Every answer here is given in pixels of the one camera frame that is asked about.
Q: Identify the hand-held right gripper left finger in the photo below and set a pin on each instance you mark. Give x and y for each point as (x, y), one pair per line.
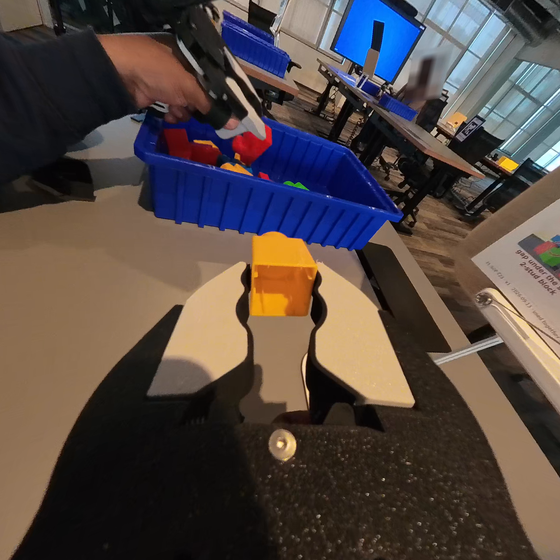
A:
(205, 341)

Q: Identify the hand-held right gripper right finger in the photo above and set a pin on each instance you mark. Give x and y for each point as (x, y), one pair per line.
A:
(358, 345)

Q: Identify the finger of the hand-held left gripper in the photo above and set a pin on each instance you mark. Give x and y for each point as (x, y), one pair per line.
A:
(231, 131)
(245, 100)

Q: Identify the red two-stud toy block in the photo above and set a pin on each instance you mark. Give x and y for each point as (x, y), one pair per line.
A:
(251, 146)

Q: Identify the pile of toy blocks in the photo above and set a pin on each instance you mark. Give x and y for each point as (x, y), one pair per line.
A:
(192, 153)

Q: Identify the yellow one-stud toy block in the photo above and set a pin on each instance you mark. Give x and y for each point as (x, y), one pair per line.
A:
(280, 280)

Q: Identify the person's left forearm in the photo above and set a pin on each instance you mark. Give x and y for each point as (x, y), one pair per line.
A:
(52, 96)

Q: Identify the person's left hand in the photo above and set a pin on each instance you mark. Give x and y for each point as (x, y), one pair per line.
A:
(148, 70)

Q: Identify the small blue plastic bin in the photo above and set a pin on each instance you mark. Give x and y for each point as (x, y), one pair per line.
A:
(350, 78)
(398, 107)

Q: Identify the black phone on stand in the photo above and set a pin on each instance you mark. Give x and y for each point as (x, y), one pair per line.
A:
(374, 48)

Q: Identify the large blue-screen monitor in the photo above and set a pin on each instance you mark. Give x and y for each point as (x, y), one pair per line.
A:
(393, 35)

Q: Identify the white ledge bar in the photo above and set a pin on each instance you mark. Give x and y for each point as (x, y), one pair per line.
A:
(525, 337)

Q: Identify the instruction sheet on white stand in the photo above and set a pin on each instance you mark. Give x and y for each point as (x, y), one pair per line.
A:
(485, 227)

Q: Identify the black office chair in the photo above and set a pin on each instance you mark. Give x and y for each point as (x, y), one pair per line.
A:
(411, 175)

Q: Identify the wooden top office desk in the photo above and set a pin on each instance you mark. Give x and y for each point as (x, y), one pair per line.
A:
(420, 140)

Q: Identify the paper instruction sheet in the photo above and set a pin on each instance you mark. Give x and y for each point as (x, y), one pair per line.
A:
(525, 271)

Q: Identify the printed tag sign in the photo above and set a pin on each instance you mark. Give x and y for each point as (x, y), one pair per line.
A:
(470, 129)

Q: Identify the yellow box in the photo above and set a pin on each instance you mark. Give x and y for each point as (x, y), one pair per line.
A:
(507, 163)

